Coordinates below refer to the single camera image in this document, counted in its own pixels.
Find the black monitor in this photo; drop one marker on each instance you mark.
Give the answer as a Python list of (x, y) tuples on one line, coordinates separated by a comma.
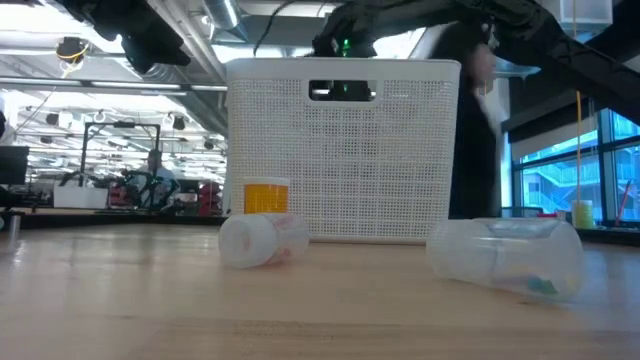
[(12, 165)]

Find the long ceiling light bar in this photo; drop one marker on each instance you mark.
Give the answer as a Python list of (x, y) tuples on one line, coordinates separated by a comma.
[(125, 85)]

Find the red tool chest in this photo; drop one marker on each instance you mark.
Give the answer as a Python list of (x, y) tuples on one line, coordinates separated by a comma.
[(210, 197)]

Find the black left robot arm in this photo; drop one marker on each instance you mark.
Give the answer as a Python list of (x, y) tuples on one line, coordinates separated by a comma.
[(140, 30)]

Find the white box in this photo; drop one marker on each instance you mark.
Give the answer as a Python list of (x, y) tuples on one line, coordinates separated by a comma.
[(80, 197)]

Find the black aluminium table frame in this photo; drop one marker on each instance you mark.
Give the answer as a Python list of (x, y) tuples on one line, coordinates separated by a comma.
[(100, 220)]

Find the person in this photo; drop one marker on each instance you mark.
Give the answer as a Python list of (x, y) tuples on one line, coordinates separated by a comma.
[(156, 165), (465, 150)]

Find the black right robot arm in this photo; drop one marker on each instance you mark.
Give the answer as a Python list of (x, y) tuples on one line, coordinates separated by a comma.
[(575, 55)]

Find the black background rig frame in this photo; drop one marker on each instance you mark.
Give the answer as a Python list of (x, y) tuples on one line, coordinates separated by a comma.
[(120, 124)]

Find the clear vial pink contents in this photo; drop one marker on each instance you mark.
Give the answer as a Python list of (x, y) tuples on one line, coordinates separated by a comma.
[(250, 240)]

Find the clear vial green contents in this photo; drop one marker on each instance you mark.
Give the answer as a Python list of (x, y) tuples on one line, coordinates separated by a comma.
[(500, 255)]

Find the white perforated plastic basket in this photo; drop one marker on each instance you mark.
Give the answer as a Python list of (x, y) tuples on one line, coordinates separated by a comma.
[(350, 165)]

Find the yellow-green spool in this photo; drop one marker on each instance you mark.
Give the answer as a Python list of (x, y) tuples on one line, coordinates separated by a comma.
[(582, 215)]

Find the orange pill bottle white cap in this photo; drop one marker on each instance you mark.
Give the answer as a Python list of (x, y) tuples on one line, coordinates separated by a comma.
[(265, 200)]

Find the round silver air duct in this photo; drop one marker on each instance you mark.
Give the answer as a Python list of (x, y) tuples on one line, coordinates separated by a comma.
[(222, 12)]

